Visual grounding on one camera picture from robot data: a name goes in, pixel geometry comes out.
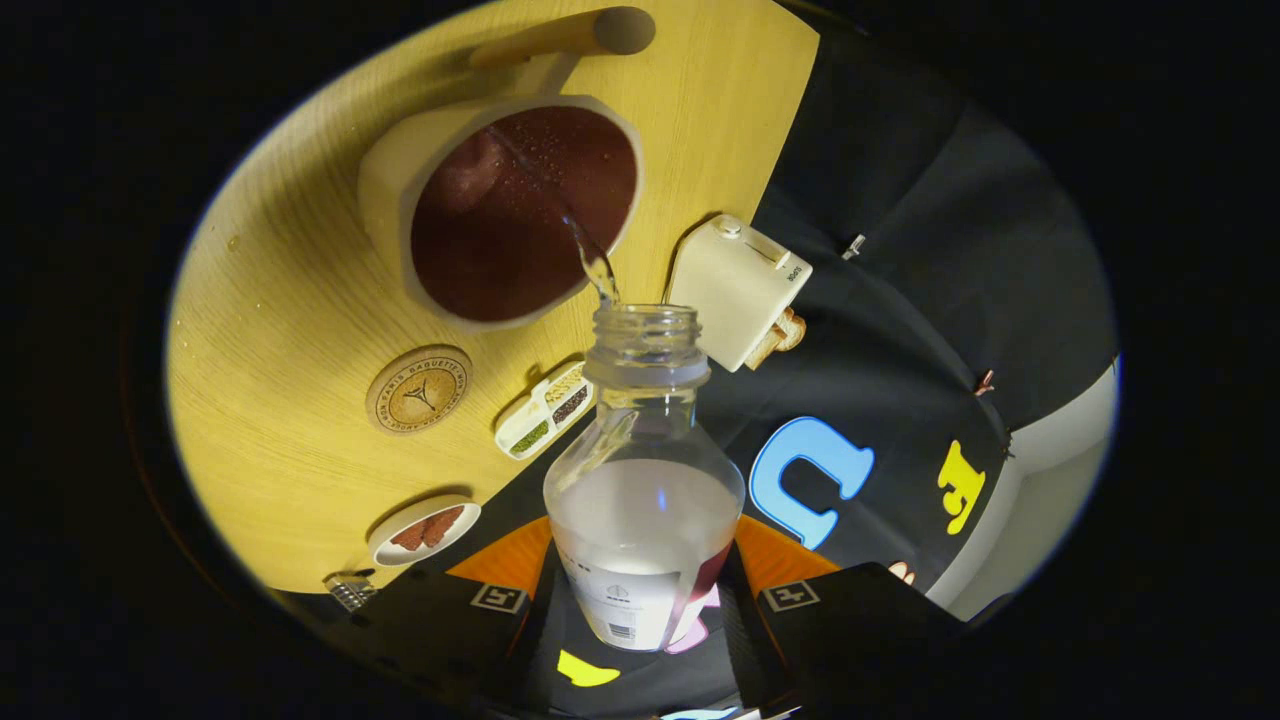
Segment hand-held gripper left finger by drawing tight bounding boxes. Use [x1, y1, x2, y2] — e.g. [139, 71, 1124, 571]
[290, 515, 573, 717]

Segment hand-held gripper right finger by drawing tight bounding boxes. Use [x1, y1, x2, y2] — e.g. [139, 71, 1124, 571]
[718, 515, 986, 717]

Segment clear juice bottle white label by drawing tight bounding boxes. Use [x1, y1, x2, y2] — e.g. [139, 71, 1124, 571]
[543, 303, 747, 653]

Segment round cork coaster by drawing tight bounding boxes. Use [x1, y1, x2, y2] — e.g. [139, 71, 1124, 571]
[365, 345, 474, 436]

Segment cream cup wooden handle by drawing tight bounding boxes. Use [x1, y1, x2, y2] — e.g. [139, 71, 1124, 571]
[357, 7, 658, 332]

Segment white round plate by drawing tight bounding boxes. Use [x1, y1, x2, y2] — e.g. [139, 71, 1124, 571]
[367, 494, 482, 568]

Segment white divided dish with grains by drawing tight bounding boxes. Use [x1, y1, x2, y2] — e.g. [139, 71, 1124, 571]
[494, 361, 597, 461]

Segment cream toaster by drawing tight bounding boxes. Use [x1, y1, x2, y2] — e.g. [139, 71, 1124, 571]
[668, 214, 813, 373]

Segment black backdrop cloth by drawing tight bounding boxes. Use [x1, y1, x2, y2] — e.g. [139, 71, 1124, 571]
[280, 30, 1119, 720]

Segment wooden table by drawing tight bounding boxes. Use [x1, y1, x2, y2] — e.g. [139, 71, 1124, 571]
[165, 0, 821, 596]

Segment wire utensil holder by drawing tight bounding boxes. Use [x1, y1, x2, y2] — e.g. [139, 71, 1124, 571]
[323, 570, 379, 613]

